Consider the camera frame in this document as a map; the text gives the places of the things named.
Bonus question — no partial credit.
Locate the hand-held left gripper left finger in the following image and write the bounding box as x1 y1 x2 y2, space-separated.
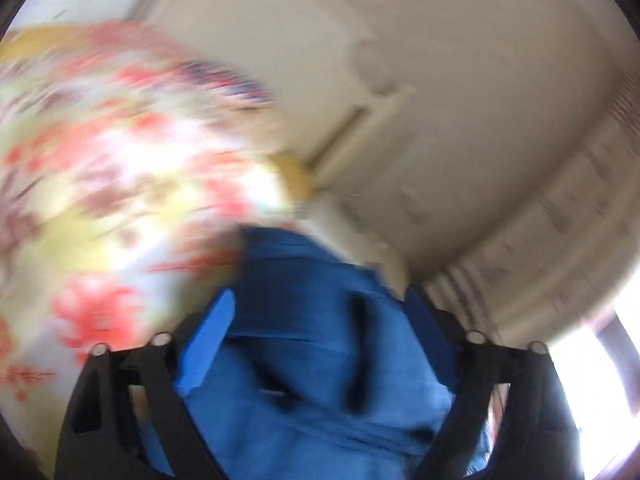
54 290 237 480

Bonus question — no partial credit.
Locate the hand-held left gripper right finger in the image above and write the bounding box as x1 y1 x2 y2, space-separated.
401 285 586 480

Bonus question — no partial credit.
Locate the blue padded jacket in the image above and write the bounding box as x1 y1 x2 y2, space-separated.
140 225 497 480

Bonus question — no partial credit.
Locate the patterned beige curtain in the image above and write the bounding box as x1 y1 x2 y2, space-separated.
420 75 640 347

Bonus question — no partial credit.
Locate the dark framed window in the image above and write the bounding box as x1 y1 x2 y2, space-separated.
550 280 640 480

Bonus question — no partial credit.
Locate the floral bed sheet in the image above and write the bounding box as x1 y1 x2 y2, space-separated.
0 21 317 467

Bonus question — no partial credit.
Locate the cream wardrobe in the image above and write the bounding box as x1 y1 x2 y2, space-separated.
135 0 417 187

